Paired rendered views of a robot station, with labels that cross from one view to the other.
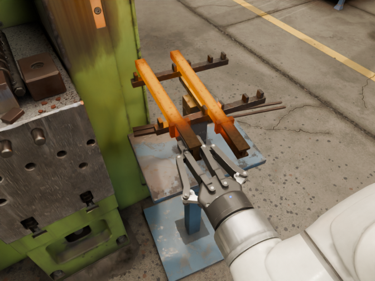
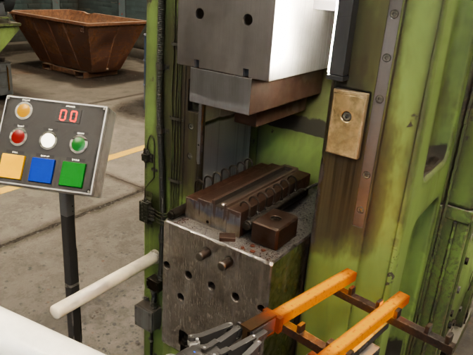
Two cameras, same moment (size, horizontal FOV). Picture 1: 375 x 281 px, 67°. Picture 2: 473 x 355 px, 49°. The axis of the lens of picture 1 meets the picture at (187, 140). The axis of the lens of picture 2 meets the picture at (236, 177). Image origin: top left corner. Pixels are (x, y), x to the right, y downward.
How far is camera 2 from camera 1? 76 cm
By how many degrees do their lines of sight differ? 57
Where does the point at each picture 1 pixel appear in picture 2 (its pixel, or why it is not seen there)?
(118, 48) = (367, 256)
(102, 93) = not seen: hidden behind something
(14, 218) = (178, 321)
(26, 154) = (214, 272)
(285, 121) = not seen: outside the picture
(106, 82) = not seen: hidden behind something
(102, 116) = (318, 316)
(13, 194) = (189, 298)
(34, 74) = (264, 221)
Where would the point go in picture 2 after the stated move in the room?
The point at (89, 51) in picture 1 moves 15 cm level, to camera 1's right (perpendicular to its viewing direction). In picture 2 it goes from (335, 240) to (368, 267)
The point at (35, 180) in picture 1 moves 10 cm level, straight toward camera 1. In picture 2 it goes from (207, 303) to (191, 321)
